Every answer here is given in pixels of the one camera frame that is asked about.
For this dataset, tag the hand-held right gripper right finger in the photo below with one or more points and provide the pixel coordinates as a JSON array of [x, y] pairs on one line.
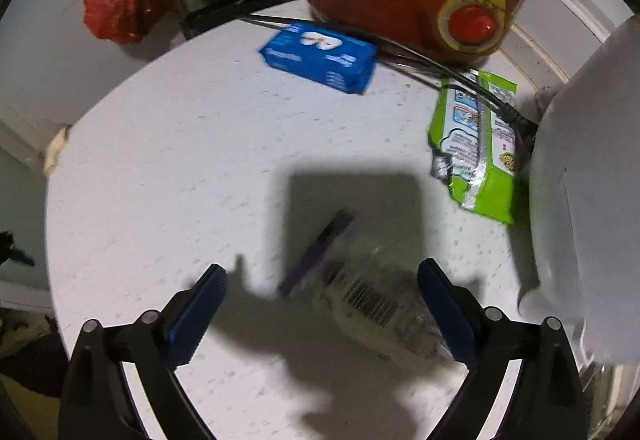
[[445, 310]]

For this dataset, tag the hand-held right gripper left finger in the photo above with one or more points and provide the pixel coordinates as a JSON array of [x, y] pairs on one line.
[[200, 305]]

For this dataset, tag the clear wrapper with purple strip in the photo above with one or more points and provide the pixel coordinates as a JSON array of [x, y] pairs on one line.
[[370, 305]]

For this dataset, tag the green snack packet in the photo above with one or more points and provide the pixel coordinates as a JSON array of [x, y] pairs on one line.
[[495, 170]]

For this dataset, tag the white kitchen appliance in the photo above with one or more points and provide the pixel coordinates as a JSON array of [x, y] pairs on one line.
[[590, 170]]

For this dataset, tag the blue tissue packet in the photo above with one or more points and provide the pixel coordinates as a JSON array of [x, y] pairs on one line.
[[320, 55]]

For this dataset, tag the red plastic bag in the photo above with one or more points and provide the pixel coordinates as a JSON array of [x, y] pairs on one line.
[[110, 15]]

